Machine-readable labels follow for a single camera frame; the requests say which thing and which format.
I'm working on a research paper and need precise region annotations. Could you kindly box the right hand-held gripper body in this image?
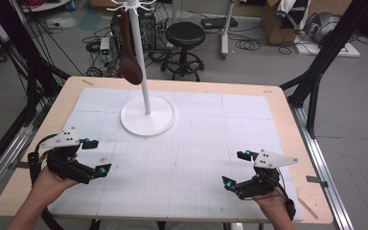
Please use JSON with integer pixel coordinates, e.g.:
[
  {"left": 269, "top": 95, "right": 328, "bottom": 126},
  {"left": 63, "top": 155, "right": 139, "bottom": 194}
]
[{"left": 234, "top": 149, "right": 299, "bottom": 201}]

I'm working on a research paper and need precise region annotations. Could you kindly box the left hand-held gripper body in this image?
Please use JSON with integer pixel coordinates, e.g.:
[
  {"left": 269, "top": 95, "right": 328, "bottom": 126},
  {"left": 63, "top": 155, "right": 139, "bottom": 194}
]
[{"left": 39, "top": 126, "right": 98, "bottom": 185}]

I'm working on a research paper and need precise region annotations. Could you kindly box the white hook rack stand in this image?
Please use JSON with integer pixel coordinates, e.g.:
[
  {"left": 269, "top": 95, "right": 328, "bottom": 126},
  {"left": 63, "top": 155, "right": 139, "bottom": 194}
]
[{"left": 106, "top": 0, "right": 177, "bottom": 138}]

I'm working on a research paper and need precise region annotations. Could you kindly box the brown wooden spoon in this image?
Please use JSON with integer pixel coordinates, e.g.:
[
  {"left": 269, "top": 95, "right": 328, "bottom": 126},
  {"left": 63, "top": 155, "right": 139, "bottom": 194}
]
[{"left": 118, "top": 9, "right": 144, "bottom": 86}]

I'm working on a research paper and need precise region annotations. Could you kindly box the person's right hand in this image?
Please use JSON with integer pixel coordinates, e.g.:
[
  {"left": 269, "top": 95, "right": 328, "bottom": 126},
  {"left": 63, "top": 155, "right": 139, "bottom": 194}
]
[{"left": 253, "top": 194, "right": 291, "bottom": 222}]

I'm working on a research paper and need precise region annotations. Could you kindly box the person's left hand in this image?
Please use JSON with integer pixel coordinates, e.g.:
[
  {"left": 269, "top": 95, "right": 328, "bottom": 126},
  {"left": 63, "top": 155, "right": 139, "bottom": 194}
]
[{"left": 29, "top": 165, "right": 80, "bottom": 206}]

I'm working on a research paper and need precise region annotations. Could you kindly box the thin wooden stick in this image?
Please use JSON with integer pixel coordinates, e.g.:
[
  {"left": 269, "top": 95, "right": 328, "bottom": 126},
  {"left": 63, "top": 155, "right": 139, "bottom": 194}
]
[{"left": 296, "top": 195, "right": 319, "bottom": 220}]

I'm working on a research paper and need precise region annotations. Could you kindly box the grey tape strip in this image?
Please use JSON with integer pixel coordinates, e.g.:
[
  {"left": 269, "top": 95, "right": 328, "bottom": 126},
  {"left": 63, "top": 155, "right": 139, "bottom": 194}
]
[{"left": 305, "top": 174, "right": 330, "bottom": 189}]

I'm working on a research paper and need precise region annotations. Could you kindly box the white grid mat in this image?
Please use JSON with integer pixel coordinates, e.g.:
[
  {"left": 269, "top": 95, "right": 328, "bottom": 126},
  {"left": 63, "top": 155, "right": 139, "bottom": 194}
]
[{"left": 45, "top": 87, "right": 305, "bottom": 223}]

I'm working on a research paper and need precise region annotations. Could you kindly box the small white box device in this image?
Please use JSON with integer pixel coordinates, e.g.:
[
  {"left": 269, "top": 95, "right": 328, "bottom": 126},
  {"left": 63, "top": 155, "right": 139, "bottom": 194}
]
[{"left": 99, "top": 36, "right": 111, "bottom": 62}]

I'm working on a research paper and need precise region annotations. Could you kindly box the white wheeled stand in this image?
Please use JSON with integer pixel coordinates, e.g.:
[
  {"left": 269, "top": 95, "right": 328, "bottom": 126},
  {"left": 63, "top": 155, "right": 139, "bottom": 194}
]
[{"left": 219, "top": 0, "right": 237, "bottom": 61}]

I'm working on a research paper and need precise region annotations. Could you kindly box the black computer tower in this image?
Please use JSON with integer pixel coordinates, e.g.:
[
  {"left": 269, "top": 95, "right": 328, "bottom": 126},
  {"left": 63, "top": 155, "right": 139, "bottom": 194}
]
[{"left": 109, "top": 11, "right": 158, "bottom": 59}]

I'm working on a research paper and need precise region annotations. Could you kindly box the brown cardboard box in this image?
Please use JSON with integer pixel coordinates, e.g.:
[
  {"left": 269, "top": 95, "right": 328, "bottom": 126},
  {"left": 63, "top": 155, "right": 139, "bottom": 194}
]
[{"left": 260, "top": 0, "right": 311, "bottom": 46}]

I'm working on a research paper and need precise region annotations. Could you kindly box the black round stool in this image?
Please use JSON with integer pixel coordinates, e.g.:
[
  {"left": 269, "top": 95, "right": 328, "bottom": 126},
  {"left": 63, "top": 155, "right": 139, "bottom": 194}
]
[{"left": 160, "top": 21, "right": 207, "bottom": 82}]

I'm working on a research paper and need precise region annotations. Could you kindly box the flat white board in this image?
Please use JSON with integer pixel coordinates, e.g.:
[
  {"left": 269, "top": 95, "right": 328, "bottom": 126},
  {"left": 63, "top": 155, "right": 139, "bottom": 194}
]
[{"left": 292, "top": 33, "right": 362, "bottom": 59}]

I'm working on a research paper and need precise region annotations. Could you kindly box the flat black device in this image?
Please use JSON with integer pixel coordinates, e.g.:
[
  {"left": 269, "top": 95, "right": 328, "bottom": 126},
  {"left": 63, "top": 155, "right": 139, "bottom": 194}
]
[{"left": 200, "top": 15, "right": 240, "bottom": 31}]

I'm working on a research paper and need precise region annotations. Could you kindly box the white round table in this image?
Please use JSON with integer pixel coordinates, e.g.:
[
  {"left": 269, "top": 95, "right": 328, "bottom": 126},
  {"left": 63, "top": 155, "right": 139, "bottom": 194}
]
[{"left": 20, "top": 0, "right": 72, "bottom": 13}]

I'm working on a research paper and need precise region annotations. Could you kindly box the grey round appliance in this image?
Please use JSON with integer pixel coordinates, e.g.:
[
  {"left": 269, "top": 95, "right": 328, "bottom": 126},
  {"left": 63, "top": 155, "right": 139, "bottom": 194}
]
[{"left": 304, "top": 11, "right": 342, "bottom": 45}]

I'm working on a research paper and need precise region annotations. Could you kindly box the white cloth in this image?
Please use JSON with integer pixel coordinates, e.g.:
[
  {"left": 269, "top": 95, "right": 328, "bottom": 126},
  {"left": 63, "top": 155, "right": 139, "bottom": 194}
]
[{"left": 275, "top": 0, "right": 311, "bottom": 21}]

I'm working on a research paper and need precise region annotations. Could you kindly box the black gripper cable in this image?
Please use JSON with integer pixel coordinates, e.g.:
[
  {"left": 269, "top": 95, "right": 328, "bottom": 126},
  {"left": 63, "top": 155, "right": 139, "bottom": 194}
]
[
  {"left": 276, "top": 168, "right": 298, "bottom": 222},
  {"left": 27, "top": 133, "right": 59, "bottom": 189}
]

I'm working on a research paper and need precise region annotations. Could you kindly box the aluminium rail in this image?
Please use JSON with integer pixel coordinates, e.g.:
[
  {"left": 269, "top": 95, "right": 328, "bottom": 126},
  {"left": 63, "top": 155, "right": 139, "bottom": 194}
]
[
  {"left": 0, "top": 125, "right": 35, "bottom": 210},
  {"left": 288, "top": 103, "right": 355, "bottom": 230}
]

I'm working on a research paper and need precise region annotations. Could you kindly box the black metal frame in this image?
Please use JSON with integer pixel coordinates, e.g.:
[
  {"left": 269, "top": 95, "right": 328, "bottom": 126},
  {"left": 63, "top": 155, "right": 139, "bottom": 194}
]
[
  {"left": 279, "top": 0, "right": 368, "bottom": 140},
  {"left": 0, "top": 0, "right": 72, "bottom": 183}
]

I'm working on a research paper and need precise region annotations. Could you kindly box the coiled black cable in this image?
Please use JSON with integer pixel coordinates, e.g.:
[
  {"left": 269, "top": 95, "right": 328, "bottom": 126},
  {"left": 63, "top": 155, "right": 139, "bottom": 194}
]
[{"left": 234, "top": 37, "right": 261, "bottom": 52}]

